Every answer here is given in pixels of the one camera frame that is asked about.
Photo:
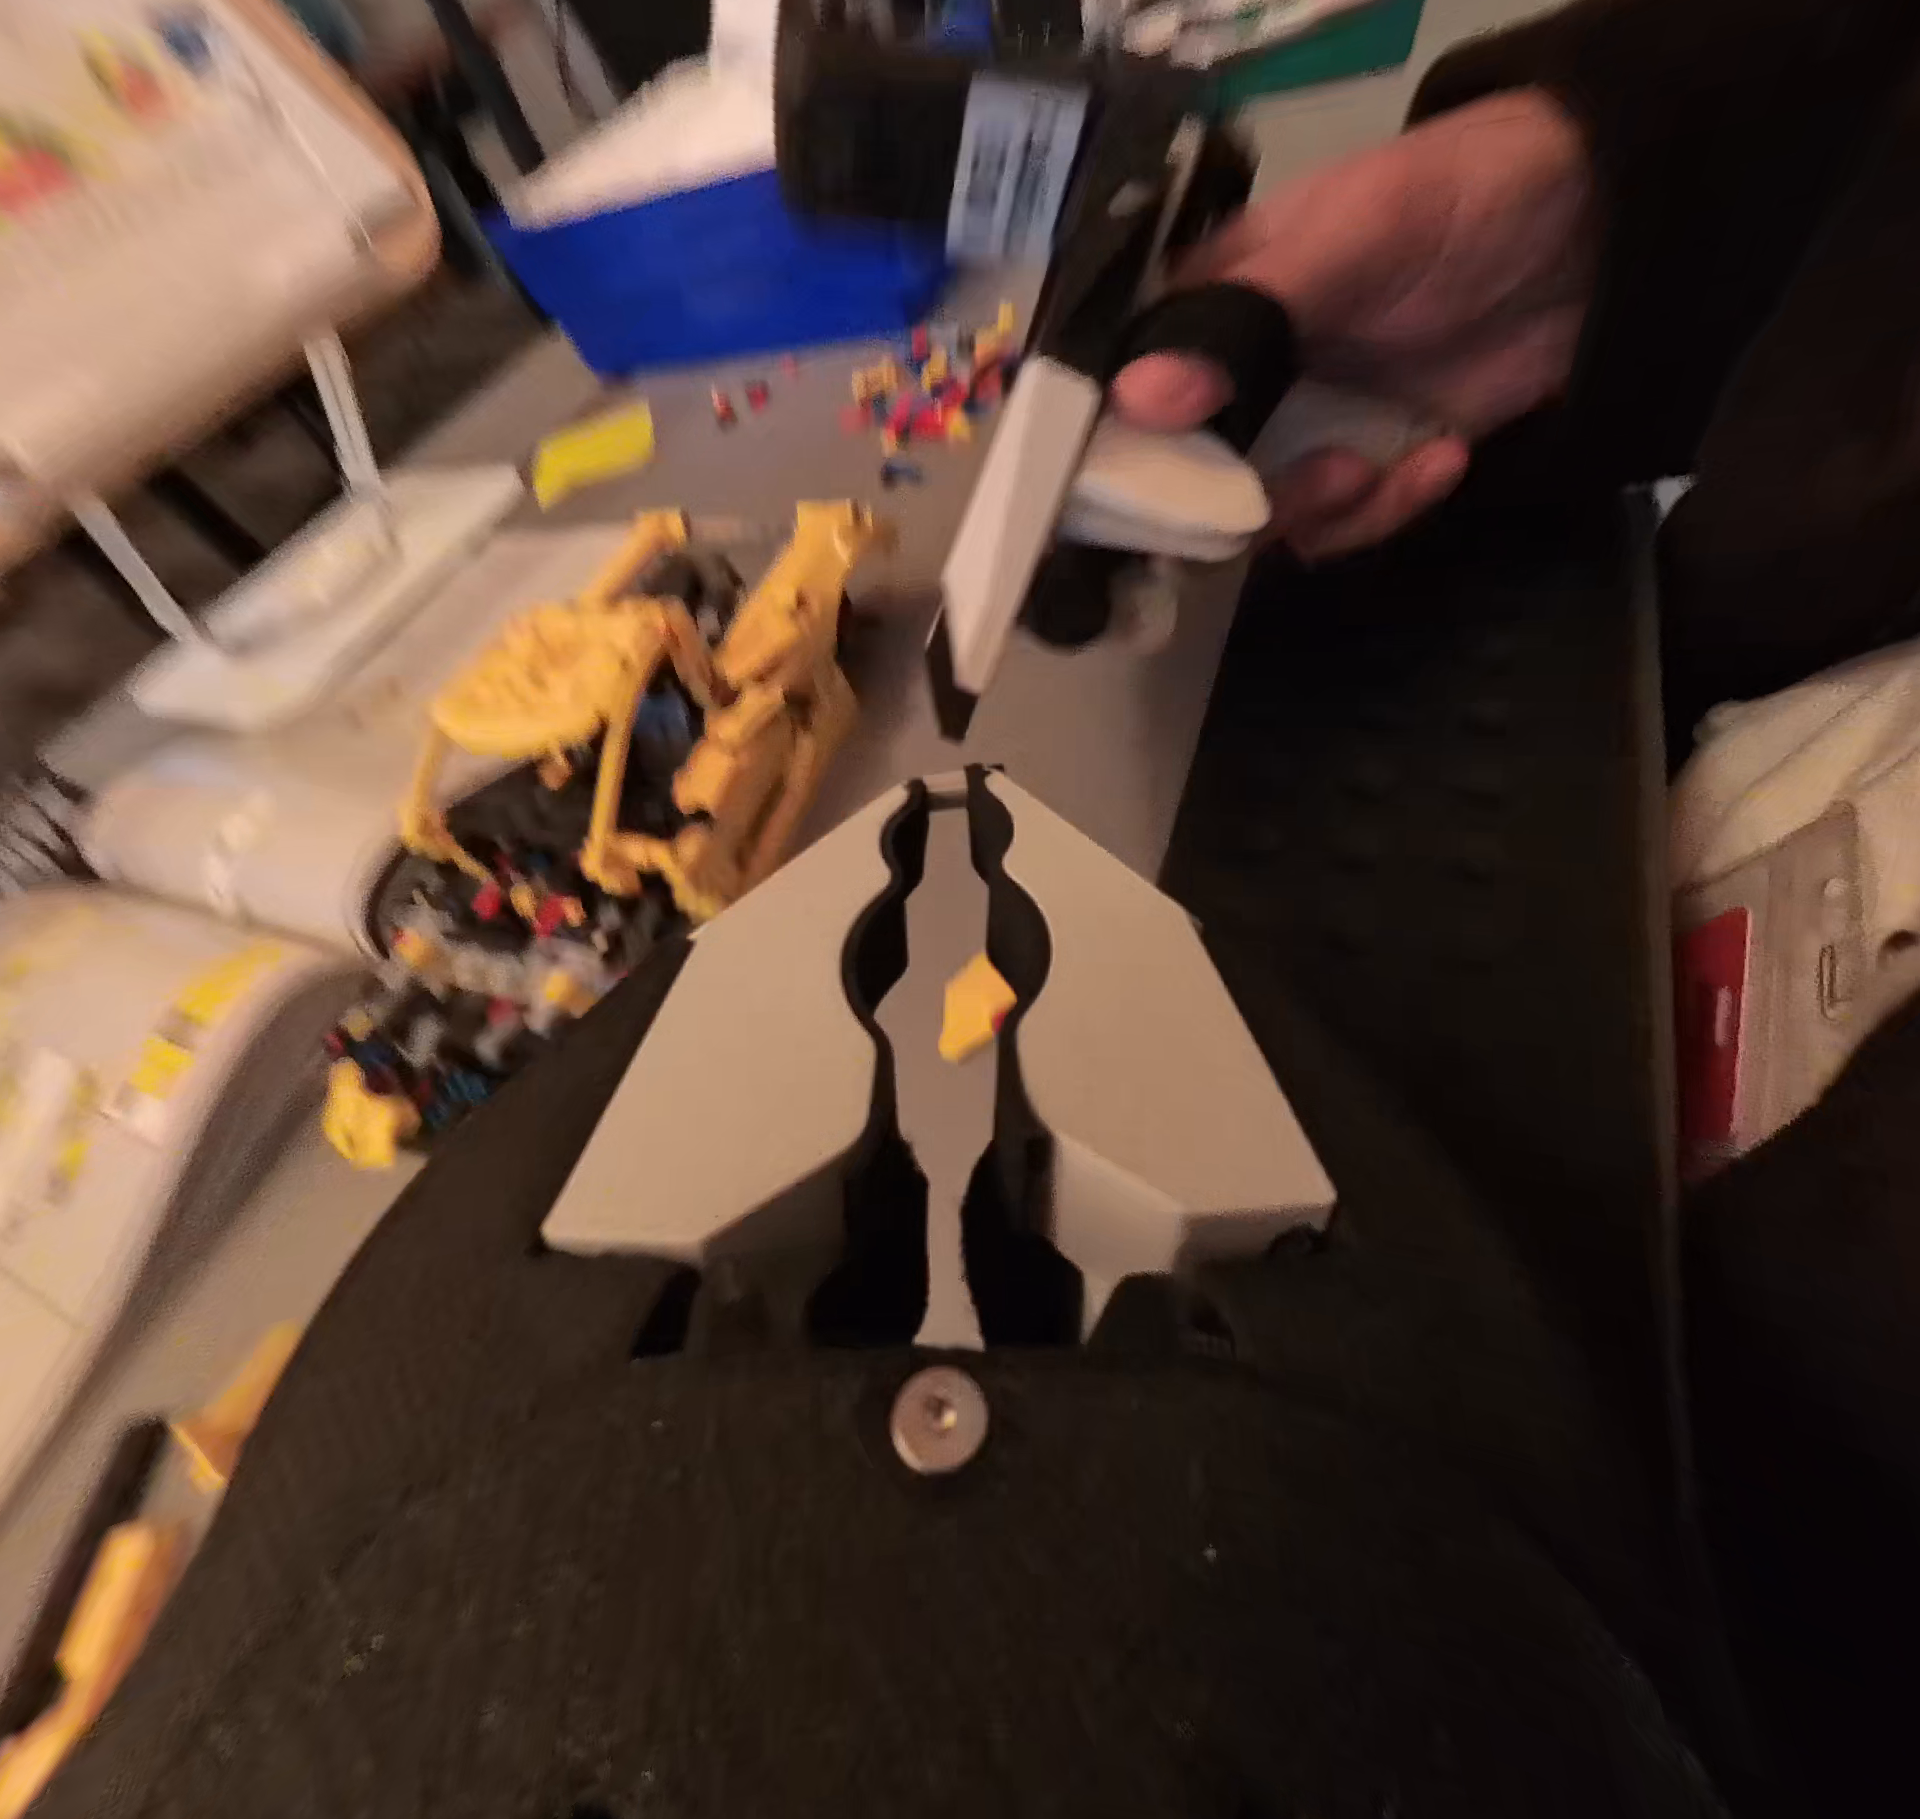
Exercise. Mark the person's dark trousers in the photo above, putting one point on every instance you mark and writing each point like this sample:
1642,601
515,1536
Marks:
1831,1400

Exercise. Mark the yellow panel with red pins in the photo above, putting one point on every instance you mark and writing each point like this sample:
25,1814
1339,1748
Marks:
972,1011

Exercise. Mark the yellow paper strip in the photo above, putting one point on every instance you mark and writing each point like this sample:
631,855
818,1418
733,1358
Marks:
592,455

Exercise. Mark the dark perforated panel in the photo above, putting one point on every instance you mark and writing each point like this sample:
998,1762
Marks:
1424,801

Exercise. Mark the person's fleece-lined dark jacket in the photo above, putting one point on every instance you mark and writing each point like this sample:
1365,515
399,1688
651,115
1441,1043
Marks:
1800,771

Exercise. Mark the white board stand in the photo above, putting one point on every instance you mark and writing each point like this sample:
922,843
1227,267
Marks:
345,561

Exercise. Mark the printed instruction sheet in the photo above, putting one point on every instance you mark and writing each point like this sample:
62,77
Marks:
151,125

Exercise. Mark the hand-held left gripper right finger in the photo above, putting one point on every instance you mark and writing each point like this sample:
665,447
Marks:
1171,1085

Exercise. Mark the scattered red and black pins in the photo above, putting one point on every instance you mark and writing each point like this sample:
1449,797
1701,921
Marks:
739,403

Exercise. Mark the instruction booklet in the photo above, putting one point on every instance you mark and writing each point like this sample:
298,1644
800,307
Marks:
151,981

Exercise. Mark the green baseplate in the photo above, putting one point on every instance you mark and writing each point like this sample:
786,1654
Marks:
1351,35

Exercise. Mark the grey desk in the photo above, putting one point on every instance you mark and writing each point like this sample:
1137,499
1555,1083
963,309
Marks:
1081,711

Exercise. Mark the yellow brick car model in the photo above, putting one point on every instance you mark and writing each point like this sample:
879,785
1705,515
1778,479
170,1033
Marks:
780,741

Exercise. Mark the person's right hand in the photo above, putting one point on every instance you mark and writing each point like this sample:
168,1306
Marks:
1441,259

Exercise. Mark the pile of small colourful pins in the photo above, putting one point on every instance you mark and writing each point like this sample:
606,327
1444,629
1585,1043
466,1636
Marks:
931,403

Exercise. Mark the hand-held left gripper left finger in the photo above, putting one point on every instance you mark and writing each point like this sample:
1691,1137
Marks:
720,1085

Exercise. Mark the person's right forearm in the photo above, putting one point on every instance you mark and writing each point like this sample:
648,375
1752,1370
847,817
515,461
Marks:
1724,125

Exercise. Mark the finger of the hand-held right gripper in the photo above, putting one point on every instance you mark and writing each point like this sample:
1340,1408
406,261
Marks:
1020,499

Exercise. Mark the blue plastic bin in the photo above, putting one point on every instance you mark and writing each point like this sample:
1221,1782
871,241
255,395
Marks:
705,289

